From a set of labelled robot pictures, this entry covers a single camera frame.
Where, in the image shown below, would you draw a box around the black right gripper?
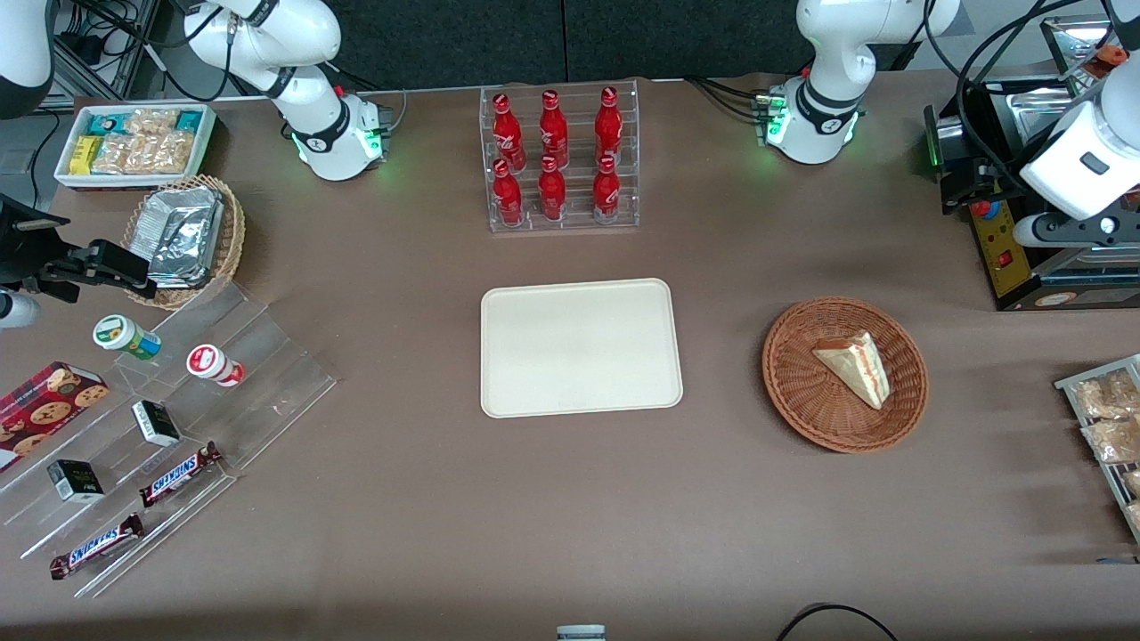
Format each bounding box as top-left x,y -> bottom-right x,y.
0,198 -> 158,304

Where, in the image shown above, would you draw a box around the triangular sandwich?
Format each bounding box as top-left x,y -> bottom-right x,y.
812,331 -> 890,410

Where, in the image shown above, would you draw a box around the light tan wicker basket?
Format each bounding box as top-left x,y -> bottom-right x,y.
122,175 -> 246,310

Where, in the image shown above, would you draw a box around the round brown wicker basket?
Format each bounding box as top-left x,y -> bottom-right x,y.
761,296 -> 929,454

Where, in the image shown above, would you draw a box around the cream plastic tray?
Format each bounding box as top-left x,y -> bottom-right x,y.
480,278 -> 684,419

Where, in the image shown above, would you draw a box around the black food warmer machine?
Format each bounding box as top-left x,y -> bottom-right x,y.
924,18 -> 1140,312

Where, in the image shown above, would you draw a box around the green-lid white cup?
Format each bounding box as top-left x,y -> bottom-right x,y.
93,314 -> 163,361

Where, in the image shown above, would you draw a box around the silver foil packet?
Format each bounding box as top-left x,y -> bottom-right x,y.
145,187 -> 224,288

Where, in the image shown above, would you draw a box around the white plastic bin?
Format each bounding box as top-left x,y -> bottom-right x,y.
53,104 -> 217,192

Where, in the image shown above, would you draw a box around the clear cracker bag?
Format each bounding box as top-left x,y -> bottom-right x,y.
93,134 -> 194,175
123,109 -> 179,140

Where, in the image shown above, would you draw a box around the red cookie box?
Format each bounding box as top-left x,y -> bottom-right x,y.
0,361 -> 110,473

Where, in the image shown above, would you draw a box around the red-lid white cup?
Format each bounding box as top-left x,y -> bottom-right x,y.
186,344 -> 245,387

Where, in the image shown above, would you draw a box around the small black box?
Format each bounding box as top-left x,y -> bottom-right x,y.
46,459 -> 105,504
132,400 -> 182,447

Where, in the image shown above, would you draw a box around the clear acrylic stepped display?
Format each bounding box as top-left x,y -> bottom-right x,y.
0,283 -> 338,599

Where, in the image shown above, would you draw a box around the Snickers chocolate bar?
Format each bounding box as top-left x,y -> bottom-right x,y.
49,514 -> 145,580
139,442 -> 224,508

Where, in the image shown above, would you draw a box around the red cola bottle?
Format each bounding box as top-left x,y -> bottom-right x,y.
592,156 -> 622,223
538,156 -> 567,222
539,89 -> 569,168
493,158 -> 524,226
493,93 -> 526,170
595,85 -> 623,166

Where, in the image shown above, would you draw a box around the clear acrylic bottle rack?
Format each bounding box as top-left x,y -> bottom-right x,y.
479,80 -> 640,234

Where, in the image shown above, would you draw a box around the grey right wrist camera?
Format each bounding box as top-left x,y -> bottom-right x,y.
0,292 -> 41,329

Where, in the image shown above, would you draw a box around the grey wire rack tray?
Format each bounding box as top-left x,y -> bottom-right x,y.
1054,354 -> 1140,544

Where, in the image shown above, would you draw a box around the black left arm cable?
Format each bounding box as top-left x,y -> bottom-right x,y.
924,0 -> 1110,192

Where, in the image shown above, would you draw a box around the aluminium frame shelf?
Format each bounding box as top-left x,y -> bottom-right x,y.
52,0 -> 163,101

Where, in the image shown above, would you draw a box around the black left base cables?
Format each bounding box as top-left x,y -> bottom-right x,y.
686,76 -> 769,121

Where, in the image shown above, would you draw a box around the black looped cable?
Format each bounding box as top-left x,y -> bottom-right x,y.
775,604 -> 900,641

